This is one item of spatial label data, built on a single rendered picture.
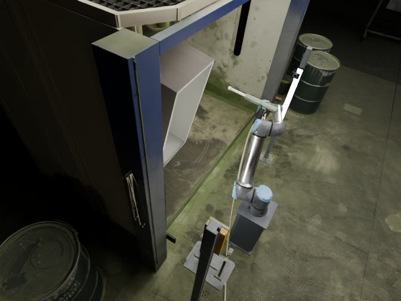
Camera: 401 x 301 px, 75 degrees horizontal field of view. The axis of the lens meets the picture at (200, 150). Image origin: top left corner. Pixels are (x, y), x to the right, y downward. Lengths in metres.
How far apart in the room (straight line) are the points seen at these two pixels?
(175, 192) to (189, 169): 0.40
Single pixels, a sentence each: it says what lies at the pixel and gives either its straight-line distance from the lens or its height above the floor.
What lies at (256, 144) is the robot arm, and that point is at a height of 1.27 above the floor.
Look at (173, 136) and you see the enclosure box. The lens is 3.23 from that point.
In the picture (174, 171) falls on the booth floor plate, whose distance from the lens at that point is 3.44.
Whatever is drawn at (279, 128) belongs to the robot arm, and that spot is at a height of 1.41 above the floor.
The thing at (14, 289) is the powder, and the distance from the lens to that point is 2.22.
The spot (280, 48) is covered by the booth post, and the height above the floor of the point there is 1.18.
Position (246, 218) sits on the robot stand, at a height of 0.63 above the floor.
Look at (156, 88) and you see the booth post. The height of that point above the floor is 2.09.
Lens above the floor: 2.77
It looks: 48 degrees down
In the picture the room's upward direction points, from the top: 7 degrees clockwise
